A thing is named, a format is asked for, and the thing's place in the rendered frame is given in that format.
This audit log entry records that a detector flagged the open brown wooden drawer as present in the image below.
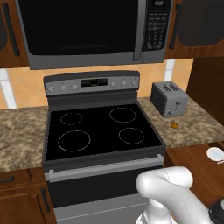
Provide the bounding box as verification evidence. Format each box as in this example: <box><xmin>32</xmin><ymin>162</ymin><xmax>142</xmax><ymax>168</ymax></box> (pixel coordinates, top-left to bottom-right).
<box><xmin>163</xmin><ymin>141</ymin><xmax>224</xmax><ymax>208</ymax></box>

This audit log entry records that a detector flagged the brown wooden drawer front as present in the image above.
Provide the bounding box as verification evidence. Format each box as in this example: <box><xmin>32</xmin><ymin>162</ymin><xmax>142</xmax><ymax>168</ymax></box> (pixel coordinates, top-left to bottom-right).
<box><xmin>0</xmin><ymin>166</ymin><xmax>46</xmax><ymax>191</ymax></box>

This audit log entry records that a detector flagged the black and grey stove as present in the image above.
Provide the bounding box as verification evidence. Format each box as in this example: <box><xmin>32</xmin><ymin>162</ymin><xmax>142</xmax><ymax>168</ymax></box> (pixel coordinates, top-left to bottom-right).
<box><xmin>41</xmin><ymin>70</ymin><xmax>167</xmax><ymax>224</ymax></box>

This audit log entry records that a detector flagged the grey toaster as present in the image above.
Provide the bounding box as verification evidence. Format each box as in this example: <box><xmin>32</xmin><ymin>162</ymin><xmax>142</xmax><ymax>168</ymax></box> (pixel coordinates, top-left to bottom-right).
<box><xmin>150</xmin><ymin>80</ymin><xmax>190</xmax><ymax>118</ymax></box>

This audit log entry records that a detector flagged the grey microwave oven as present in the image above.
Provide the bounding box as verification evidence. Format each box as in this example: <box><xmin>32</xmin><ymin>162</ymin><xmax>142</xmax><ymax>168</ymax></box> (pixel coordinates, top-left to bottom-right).
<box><xmin>15</xmin><ymin>0</ymin><xmax>174</xmax><ymax>71</ymax></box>

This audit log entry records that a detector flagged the brown tall cupboard side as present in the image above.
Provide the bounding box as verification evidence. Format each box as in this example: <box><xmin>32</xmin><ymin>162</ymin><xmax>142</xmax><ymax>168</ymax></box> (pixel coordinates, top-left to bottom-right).
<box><xmin>185</xmin><ymin>56</ymin><xmax>224</xmax><ymax>127</ymax></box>

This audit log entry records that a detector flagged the brown base cupboard door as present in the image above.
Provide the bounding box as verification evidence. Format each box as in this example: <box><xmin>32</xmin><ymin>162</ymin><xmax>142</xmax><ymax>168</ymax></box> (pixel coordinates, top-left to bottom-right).
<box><xmin>0</xmin><ymin>185</ymin><xmax>58</xmax><ymax>224</ymax></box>

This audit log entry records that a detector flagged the grey oven door handle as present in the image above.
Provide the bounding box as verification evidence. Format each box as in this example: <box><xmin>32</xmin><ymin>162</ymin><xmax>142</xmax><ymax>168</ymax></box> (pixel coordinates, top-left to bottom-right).
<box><xmin>44</xmin><ymin>154</ymin><xmax>165</xmax><ymax>184</ymax></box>

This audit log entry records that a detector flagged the grey microwave door handle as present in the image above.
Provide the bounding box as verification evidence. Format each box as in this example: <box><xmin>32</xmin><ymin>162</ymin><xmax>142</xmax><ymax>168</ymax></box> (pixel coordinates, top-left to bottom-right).
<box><xmin>133</xmin><ymin>0</ymin><xmax>147</xmax><ymax>62</ymax></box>

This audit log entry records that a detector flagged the black cupboard door handle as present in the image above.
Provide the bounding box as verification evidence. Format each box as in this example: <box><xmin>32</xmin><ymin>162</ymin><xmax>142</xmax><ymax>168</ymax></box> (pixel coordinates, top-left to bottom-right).
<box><xmin>2</xmin><ymin>2</ymin><xmax>21</xmax><ymax>58</ymax></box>
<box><xmin>168</xmin><ymin>2</ymin><xmax>183</xmax><ymax>51</ymax></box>

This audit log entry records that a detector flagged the black base cupboard handle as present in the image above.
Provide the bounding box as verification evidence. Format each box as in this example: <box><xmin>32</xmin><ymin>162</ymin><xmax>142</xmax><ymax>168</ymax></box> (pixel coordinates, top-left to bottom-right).
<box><xmin>40</xmin><ymin>187</ymin><xmax>52</xmax><ymax>214</ymax></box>

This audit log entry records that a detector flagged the brown wall cupboard door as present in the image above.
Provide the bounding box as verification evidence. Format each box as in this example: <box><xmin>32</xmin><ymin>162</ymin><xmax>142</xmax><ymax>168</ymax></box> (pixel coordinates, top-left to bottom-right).
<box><xmin>164</xmin><ymin>0</ymin><xmax>224</xmax><ymax>60</ymax></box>
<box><xmin>0</xmin><ymin>0</ymin><xmax>30</xmax><ymax>69</ymax></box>

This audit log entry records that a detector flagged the black drawer handle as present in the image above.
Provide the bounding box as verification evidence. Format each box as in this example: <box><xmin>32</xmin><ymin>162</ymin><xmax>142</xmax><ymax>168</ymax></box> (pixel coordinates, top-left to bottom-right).
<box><xmin>0</xmin><ymin>175</ymin><xmax>15</xmax><ymax>184</ymax></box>

